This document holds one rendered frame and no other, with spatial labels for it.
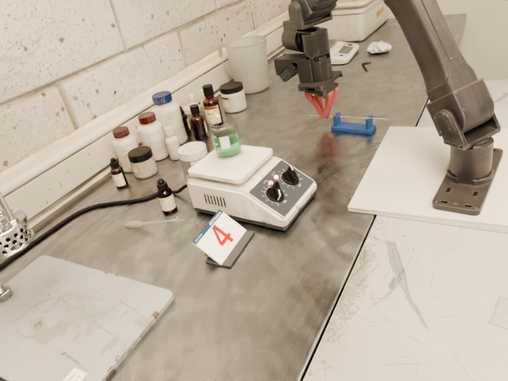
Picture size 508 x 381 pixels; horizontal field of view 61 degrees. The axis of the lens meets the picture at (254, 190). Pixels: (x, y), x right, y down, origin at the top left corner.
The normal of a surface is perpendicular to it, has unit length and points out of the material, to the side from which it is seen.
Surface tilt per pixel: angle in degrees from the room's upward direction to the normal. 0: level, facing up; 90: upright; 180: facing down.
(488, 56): 90
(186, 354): 0
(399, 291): 0
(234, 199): 90
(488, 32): 90
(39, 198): 90
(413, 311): 0
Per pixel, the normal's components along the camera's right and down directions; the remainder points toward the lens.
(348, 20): -0.49, 0.57
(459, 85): 0.29, -0.13
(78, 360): -0.16, -0.84
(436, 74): -0.90, 0.23
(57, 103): 0.88, 0.11
